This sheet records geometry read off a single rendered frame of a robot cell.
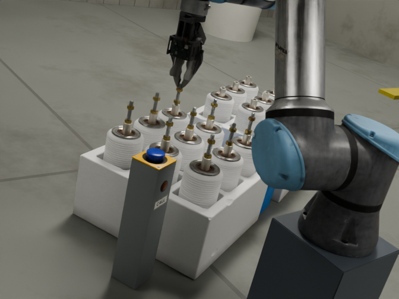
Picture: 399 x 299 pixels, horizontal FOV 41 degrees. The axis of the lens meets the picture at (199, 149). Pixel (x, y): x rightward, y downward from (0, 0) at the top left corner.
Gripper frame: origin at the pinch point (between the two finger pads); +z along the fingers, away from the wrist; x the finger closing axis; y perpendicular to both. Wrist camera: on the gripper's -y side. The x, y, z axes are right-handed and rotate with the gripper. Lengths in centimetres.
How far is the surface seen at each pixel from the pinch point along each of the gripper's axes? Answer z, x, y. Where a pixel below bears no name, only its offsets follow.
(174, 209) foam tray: 19.1, 16.4, 34.9
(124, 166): 17.0, -1.0, 27.5
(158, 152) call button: 2.0, 13.1, 44.0
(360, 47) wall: 30, 38, -336
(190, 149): 10.7, 12.3, 18.0
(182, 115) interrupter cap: 9.4, 2.4, 0.3
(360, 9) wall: 0, 27, -343
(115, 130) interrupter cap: 9.5, -6.4, 24.9
